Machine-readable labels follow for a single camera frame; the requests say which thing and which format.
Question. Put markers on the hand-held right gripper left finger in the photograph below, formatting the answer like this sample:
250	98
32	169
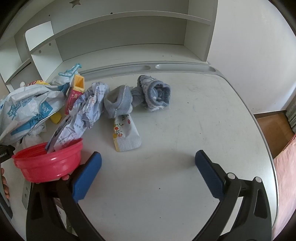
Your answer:
86	178

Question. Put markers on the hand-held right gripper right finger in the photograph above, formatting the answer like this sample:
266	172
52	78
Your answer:
209	176

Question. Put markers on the red plastic bowl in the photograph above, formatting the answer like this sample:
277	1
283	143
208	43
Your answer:
46	166

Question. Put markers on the blue white paper wrapper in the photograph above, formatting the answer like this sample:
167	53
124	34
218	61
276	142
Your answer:
78	115

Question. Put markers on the person's left hand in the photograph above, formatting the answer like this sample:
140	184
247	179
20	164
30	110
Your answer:
6	190

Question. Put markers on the crumpled white tissue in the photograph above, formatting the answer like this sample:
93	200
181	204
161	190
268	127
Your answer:
32	139

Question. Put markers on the white paper card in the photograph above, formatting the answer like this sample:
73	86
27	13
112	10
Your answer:
26	194

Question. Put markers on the white blue printed plastic bag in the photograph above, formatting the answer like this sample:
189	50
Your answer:
23	109

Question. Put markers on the white pouch with orange print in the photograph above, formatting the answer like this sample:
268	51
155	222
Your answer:
126	136

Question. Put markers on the yellow plastic piece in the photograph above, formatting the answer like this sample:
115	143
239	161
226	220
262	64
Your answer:
56	118

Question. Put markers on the yellow red snack packet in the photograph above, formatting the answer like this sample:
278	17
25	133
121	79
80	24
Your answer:
37	83

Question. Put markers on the pink bedding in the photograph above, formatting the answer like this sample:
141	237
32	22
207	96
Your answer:
286	173

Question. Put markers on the grey sock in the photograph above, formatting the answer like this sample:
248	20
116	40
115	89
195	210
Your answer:
115	102

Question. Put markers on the yellow pink carton box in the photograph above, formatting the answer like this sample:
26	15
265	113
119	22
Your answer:
75	97

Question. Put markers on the grey ribbed panel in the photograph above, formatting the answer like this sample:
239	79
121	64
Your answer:
291	115

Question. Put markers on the white desk shelf unit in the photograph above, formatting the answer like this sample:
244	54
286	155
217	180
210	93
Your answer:
115	34

